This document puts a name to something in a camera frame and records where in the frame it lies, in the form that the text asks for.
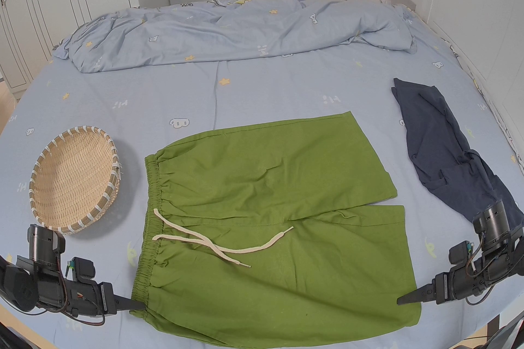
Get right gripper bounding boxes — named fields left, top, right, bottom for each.
left=435, top=263, right=492, bottom=305

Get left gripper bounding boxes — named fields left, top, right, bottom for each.
left=61, top=281, right=117, bottom=318

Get green shorts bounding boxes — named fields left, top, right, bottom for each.
left=129, top=111, right=422, bottom=349

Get round woven basket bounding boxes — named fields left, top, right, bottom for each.
left=29, top=126, right=122, bottom=235

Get dark blue garment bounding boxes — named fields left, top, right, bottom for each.
left=392, top=77, right=524, bottom=226

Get bed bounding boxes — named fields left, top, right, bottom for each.
left=0, top=0, right=524, bottom=349

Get pale blue quilt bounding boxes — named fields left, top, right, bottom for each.
left=51, top=0, right=418, bottom=73

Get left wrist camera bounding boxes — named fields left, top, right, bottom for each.
left=70, top=257, right=97, bottom=283

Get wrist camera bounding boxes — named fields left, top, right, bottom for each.
left=70, top=257, right=97, bottom=283
left=449, top=240, right=472, bottom=265

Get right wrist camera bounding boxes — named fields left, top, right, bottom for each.
left=449, top=240, right=472, bottom=265

